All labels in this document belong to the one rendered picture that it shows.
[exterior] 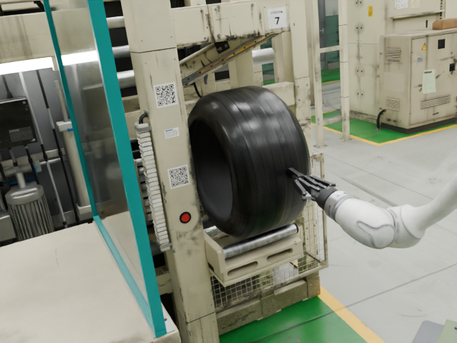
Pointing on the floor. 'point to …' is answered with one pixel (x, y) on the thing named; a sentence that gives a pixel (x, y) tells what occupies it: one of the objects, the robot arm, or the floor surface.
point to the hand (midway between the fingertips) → (295, 175)
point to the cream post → (160, 54)
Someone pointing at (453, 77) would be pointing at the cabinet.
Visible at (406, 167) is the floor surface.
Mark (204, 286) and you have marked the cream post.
